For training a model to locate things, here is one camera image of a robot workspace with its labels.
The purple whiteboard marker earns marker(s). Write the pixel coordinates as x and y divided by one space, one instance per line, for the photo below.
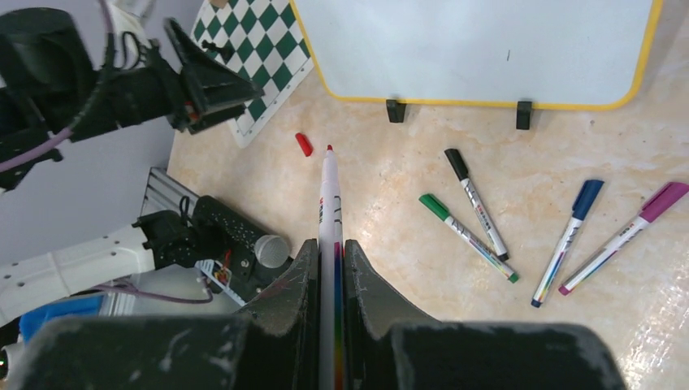
663 199

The yellow framed whiteboard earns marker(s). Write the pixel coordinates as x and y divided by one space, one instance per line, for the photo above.
558 55

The red marker cap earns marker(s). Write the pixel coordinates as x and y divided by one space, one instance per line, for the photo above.
304 143

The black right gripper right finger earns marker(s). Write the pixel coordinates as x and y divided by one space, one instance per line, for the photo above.
374 310

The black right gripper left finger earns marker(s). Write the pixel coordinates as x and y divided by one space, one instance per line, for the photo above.
277 347

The green white chessboard mat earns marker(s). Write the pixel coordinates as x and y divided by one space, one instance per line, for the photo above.
268 48

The green whiteboard marker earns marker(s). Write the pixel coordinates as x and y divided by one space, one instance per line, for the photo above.
434 205

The grey round knob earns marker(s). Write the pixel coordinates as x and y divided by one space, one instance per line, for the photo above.
271 251

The blue whiteboard marker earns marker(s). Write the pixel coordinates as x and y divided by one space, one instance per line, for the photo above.
579 211

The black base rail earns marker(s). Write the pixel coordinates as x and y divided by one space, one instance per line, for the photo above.
189 230

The red whiteboard marker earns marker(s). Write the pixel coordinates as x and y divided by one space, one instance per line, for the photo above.
330 255

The black chess piece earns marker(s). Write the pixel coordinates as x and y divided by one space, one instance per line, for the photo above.
225 52

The black whiteboard marker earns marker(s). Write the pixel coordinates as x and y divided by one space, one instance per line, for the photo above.
462 172

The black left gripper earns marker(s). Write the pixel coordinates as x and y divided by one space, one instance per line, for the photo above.
205 93

